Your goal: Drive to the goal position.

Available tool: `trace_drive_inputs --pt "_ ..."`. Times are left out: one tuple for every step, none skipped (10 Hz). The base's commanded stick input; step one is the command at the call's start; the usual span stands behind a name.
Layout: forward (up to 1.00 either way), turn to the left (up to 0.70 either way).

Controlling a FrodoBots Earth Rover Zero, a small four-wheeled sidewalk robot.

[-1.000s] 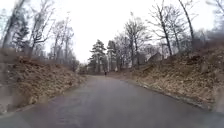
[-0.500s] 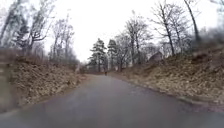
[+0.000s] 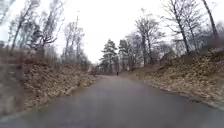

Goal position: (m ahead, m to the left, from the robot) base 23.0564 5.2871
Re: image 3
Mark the grey asphalt path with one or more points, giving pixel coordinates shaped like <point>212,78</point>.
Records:
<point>116,103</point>

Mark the leaf-covered brown embankment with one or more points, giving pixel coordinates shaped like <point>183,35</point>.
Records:
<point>186,75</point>
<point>43,81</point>

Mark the person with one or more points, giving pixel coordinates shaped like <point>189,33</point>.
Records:
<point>117,72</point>

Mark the pine tree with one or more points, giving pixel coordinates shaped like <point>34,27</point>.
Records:
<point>109,55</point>
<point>123,53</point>

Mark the row of bare trees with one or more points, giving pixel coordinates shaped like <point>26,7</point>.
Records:
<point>43,33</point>
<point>176,30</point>

